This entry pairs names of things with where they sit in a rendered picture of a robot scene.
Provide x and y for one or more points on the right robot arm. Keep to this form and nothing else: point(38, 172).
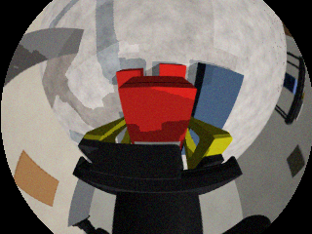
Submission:
point(88, 228)

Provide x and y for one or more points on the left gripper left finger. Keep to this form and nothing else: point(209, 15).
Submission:
point(109, 132)

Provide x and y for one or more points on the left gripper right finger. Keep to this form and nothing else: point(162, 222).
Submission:
point(212, 141)

